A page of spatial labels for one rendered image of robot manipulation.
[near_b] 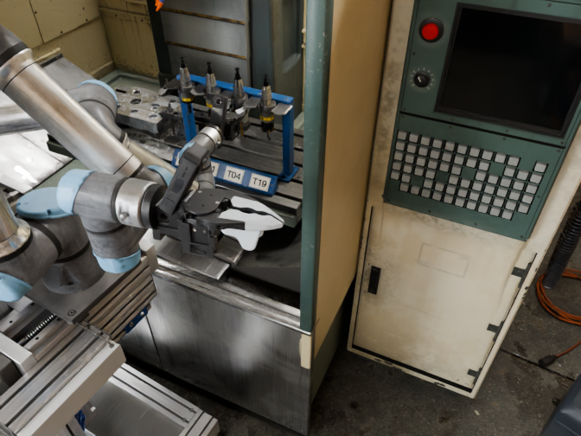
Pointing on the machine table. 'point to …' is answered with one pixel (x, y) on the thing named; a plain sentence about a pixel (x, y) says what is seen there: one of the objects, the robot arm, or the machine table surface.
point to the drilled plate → (145, 109)
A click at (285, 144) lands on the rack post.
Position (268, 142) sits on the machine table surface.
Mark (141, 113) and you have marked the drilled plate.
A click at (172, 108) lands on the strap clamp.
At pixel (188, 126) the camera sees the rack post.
